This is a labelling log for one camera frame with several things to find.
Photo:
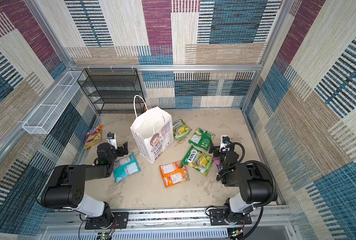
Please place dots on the Fox's spring tea bag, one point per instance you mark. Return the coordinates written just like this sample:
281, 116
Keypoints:
180, 130

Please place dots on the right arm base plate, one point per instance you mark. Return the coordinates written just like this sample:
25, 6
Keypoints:
220, 217

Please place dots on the purple candy bag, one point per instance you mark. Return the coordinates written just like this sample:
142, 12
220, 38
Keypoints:
217, 161

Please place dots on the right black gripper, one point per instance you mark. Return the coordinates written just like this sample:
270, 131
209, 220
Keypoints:
215, 150

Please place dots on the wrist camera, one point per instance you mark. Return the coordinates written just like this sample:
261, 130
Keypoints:
225, 144
112, 140

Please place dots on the green Fox's candy bag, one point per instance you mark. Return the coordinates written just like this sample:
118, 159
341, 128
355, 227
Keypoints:
198, 160

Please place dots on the orange candy bag front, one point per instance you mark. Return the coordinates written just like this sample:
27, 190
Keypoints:
174, 173

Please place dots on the orange candy bag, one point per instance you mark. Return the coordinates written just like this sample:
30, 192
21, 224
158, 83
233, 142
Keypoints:
174, 173
93, 137

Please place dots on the orange candy bag by wall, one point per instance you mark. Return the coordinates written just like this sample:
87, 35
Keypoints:
93, 137

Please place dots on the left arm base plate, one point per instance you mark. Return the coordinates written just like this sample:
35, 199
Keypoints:
115, 220

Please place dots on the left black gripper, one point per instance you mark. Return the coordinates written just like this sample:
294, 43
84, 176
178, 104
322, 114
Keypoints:
121, 150

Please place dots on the teal mint candy bag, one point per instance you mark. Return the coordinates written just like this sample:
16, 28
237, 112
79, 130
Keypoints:
124, 167

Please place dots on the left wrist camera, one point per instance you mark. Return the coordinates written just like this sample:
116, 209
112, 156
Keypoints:
112, 140

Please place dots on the white paper bag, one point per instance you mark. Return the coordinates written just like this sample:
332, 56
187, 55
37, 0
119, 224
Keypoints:
152, 131

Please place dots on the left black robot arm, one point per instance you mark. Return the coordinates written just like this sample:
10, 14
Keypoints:
65, 189

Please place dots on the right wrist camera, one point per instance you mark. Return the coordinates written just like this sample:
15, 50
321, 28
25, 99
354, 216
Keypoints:
225, 144

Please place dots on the aluminium mounting rail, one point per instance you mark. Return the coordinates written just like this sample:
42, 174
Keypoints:
276, 223

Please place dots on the black wire shelf rack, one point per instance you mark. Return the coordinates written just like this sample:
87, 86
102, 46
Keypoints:
112, 91

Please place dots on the green candy bag back-side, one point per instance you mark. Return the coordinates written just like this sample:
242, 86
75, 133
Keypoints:
202, 139

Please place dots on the white wire wall basket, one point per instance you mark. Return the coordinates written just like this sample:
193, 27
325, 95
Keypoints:
43, 119

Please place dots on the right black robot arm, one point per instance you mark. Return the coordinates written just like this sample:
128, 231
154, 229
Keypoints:
256, 183

